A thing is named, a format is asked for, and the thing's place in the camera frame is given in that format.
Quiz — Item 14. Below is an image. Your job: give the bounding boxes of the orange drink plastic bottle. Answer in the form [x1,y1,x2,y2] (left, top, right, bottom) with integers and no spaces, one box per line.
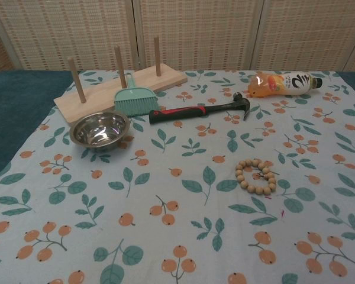
[248,72,324,98]

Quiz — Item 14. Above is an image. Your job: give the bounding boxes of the wooden board with three pegs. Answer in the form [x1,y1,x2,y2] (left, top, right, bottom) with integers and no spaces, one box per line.
[53,36,188,124]

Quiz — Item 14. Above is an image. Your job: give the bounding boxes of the woven folding screen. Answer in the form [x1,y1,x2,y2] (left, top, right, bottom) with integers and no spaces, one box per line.
[0,0,355,73]

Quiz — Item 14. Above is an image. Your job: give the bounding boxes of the teal hand brush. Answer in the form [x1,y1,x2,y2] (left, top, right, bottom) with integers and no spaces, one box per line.
[114,73,160,117]

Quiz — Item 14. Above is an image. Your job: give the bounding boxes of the black red claw hammer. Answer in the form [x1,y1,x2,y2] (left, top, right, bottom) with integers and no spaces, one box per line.
[149,92,252,125]

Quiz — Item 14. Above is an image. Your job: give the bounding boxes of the stainless steel bowl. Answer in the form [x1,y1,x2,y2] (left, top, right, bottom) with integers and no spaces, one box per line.
[69,111,131,153]

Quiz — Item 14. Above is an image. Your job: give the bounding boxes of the wooden bead bracelet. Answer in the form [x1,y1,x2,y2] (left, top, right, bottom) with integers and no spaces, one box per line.
[235,159,277,196]

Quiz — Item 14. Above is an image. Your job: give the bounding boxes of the floral leaf print tablecloth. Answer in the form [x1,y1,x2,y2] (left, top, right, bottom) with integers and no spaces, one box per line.
[0,70,355,284]

